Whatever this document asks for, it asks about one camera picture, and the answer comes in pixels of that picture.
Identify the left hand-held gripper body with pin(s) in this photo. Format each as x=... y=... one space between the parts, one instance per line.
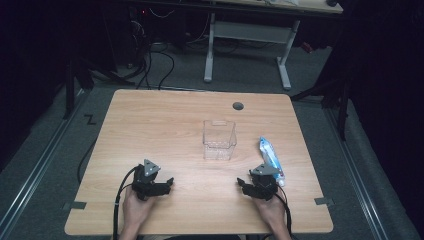
x=144 y=187

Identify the dark computer tower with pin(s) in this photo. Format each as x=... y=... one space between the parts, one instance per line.
x=133 y=33

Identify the black metal stand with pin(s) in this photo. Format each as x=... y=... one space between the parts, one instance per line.
x=70 y=86
x=343 y=106

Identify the person's left hand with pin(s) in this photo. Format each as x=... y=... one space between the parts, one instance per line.
x=136 y=211

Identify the blue toothpaste tube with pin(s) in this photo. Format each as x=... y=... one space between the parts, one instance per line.
x=270 y=158

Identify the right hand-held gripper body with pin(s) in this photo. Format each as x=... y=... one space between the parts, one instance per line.
x=265 y=186

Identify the metal floor rail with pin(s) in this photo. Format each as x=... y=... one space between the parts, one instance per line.
x=36 y=166
x=358 y=180

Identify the person's right hand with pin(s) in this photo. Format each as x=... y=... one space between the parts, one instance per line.
x=271 y=213

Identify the desk with white metal frame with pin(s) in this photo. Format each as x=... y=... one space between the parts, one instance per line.
x=250 y=31

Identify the clear plastic container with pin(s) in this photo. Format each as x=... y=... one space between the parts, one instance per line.
x=219 y=141

